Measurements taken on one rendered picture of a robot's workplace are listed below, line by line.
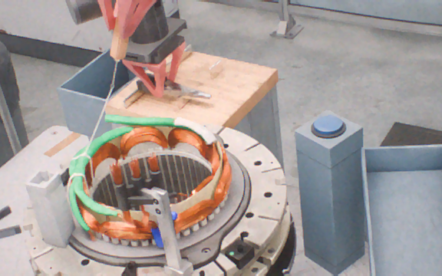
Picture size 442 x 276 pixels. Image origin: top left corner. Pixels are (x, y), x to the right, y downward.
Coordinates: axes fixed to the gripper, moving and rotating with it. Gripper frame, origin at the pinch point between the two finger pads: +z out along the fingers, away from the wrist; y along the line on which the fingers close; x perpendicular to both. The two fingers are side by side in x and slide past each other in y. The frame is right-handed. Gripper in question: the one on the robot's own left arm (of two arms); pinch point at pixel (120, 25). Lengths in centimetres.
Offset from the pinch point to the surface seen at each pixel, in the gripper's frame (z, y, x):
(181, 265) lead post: 17.7, 17.5, -6.2
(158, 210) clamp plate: 10.5, 14.0, -8.0
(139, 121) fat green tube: 18.2, -0.2, 8.2
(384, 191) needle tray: 19.2, 28.4, 24.0
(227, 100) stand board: 24.6, 1.3, 28.6
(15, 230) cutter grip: 66, -24, 15
